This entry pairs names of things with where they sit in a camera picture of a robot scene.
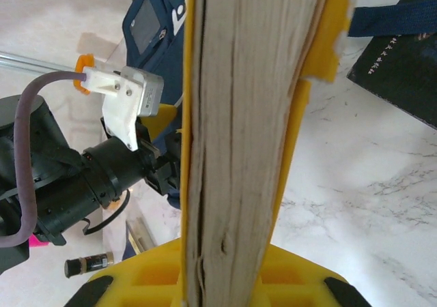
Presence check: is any navy blue backpack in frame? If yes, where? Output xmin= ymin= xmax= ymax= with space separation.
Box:
xmin=122 ymin=0 xmax=437 ymax=209

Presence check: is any dark book orange lettering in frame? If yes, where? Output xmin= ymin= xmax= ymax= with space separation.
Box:
xmin=346 ymin=0 xmax=437 ymax=130

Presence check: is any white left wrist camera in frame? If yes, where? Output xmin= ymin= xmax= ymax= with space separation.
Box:
xmin=85 ymin=66 xmax=165 ymax=151

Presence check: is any yellow cartoon cover book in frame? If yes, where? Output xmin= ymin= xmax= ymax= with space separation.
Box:
xmin=179 ymin=0 xmax=358 ymax=307

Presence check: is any pink plastic goblet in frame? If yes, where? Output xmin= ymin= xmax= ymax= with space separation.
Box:
xmin=29 ymin=235 xmax=48 ymax=250

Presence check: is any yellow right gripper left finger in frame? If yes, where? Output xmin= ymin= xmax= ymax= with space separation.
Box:
xmin=68 ymin=238 xmax=185 ymax=307

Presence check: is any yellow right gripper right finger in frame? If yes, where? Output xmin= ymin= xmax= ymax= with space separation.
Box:
xmin=261 ymin=78 xmax=371 ymax=307

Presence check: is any aluminium frame post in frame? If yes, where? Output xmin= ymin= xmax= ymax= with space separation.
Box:
xmin=0 ymin=50 xmax=81 ymax=78

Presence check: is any small black cap spice bottle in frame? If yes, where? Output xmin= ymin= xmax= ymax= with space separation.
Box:
xmin=64 ymin=250 xmax=115 ymax=279

